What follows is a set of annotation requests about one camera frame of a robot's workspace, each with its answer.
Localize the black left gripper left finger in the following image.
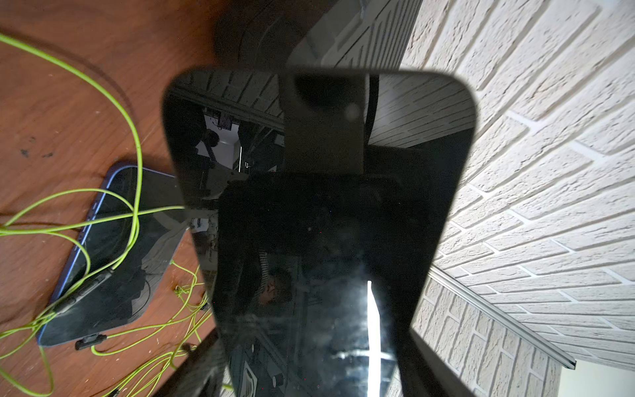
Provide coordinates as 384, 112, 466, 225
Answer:
154, 329, 226, 397

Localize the blue-edged smartphone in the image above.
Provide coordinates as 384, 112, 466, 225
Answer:
36, 162, 190, 349

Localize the black smartphone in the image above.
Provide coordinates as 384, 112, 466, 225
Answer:
162, 68, 478, 396

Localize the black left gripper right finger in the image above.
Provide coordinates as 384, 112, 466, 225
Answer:
401, 329, 474, 397

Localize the aluminium corner post left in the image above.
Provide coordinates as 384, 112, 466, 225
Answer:
428, 266, 576, 370

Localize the green earphone cable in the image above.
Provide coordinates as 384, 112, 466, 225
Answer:
0, 31, 217, 397

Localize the black plastic tool case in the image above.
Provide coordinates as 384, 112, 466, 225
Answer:
212, 0, 425, 75

